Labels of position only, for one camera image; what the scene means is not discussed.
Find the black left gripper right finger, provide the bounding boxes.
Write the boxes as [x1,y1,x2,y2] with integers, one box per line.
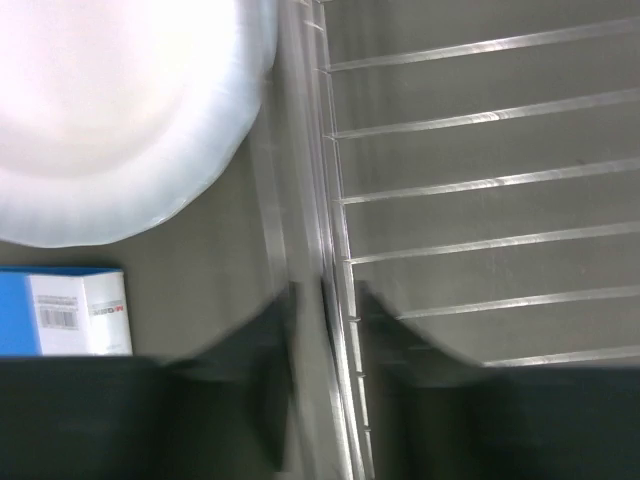
[360,285,639,479]

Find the blue white headphone box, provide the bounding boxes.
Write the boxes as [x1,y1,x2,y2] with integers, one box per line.
[1,266,133,356]

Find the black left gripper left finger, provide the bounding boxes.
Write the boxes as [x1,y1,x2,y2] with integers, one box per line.
[1,284,297,479]

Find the white fluted plate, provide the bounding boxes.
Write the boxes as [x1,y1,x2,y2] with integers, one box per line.
[1,1,278,248]

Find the chrome wire dish rack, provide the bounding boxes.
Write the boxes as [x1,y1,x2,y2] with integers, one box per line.
[254,1,639,479]

